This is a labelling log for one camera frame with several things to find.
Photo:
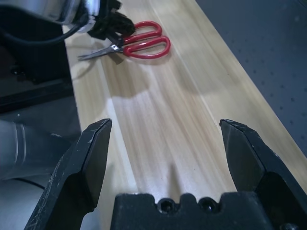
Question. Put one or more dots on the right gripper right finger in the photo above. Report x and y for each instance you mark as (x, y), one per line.
(254, 163)

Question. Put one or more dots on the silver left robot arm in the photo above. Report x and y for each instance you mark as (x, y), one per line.
(48, 9)

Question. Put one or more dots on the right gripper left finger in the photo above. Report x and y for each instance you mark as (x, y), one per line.
(76, 167)

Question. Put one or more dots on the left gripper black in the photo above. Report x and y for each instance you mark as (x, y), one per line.
(112, 21)

